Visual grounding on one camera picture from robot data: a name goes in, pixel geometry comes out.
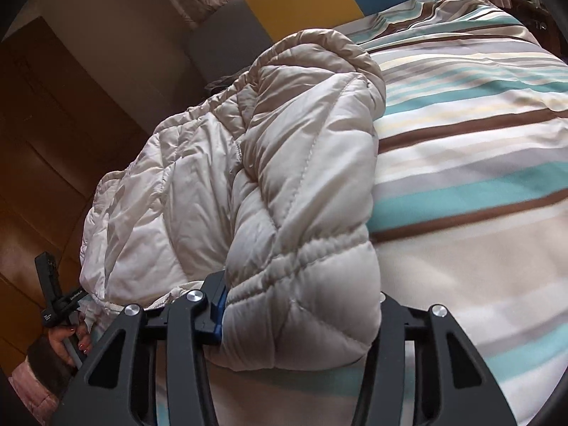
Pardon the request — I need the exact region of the orange wooden wardrobe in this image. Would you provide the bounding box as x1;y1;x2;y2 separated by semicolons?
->
1;17;147;373

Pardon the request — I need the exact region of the beige puffer jacket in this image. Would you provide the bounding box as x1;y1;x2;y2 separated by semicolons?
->
80;29;386;371

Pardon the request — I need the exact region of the grey yellow blue headboard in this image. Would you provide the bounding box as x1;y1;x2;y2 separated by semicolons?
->
187;0;407;83

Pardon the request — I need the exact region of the cluttered wooden side table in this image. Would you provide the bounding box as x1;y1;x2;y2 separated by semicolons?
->
506;0;567;62

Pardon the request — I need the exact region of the striped bed cover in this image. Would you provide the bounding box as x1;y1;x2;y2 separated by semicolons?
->
206;0;567;425

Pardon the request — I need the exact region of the left hand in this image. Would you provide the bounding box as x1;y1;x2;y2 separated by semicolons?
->
47;322;92;367

